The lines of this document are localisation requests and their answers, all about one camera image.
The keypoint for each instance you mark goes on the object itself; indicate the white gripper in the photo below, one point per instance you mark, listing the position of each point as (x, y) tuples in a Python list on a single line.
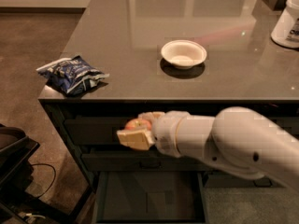
[(164, 132)]

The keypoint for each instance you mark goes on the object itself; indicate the red apple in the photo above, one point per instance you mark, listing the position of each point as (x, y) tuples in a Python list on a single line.
[(138, 124)]

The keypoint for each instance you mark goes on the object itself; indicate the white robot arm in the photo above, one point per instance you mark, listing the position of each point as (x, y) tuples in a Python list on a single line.
[(237, 141)]

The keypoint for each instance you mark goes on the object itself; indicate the middle left drawer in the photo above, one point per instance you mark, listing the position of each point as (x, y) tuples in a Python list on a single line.
[(129, 160)]

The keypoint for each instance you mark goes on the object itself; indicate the top left drawer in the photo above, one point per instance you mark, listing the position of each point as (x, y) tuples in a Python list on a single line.
[(102, 131)]

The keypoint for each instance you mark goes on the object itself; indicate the open bottom left drawer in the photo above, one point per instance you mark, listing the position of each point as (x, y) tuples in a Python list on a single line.
[(150, 198)]

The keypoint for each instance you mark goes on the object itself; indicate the bottom right drawer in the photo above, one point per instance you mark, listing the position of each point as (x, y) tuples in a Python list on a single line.
[(222, 180)]

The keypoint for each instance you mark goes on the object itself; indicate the top right drawer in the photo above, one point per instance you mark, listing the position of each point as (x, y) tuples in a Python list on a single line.
[(289, 124)]

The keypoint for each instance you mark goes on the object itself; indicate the white paper bowl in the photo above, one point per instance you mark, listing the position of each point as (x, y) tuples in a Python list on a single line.
[(183, 54)]

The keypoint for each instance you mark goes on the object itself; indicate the blue chip bag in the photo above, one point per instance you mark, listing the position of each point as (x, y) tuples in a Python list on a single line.
[(72, 76)]

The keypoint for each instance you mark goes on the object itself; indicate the black cart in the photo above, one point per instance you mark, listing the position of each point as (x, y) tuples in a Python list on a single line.
[(16, 147)]

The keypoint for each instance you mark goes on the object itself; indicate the white plastic jar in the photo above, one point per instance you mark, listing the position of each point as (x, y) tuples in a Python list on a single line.
[(286, 31)]

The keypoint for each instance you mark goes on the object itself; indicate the dark cabinet frame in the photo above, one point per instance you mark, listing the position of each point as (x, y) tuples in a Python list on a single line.
[(59, 110)]

